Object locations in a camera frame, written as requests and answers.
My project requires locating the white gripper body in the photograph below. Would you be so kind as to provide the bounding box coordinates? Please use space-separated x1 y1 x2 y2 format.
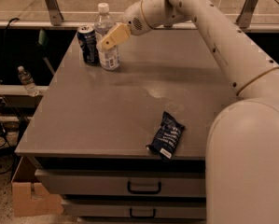
122 0 151 35

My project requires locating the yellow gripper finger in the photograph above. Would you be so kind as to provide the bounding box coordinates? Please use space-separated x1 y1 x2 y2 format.
97 23 131 51

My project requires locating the clear plastic water bottle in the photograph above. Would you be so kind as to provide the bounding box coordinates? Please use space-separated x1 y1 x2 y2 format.
94 3 119 71

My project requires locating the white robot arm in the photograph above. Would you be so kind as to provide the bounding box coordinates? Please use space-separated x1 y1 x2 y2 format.
98 0 279 224

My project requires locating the blue pepsi can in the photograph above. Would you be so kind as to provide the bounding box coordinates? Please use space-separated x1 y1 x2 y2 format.
77 25 99 65

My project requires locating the small clear bottle on ledge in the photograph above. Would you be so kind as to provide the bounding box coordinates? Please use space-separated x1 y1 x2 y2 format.
18 66 39 97

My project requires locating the dark blue snack bag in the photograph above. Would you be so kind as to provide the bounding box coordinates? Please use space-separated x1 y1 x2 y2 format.
146 111 185 162

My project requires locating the upper grey drawer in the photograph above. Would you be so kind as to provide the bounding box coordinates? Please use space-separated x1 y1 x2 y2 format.
35 169 205 198

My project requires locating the grey drawer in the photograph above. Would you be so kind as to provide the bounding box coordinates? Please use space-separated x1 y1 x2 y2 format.
35 169 205 198
62 200 206 219

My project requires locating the lower grey drawer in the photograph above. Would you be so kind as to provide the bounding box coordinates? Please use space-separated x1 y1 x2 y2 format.
62 200 206 219

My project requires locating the cardboard box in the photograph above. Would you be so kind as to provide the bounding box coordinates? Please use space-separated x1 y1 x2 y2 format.
11 157 63 217

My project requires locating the left metal bracket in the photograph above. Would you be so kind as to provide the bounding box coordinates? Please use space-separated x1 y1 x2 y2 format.
45 0 63 26

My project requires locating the metal bracket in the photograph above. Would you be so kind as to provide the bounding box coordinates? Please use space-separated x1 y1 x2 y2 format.
45 0 63 26
236 0 258 29

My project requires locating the green handled tool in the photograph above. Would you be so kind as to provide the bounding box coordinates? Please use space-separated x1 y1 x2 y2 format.
36 29 55 75

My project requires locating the right metal bracket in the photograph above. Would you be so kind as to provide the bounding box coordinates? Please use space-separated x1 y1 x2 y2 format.
236 0 258 29

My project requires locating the black cable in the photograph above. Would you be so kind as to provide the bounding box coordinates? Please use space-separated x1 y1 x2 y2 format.
0 17 21 107

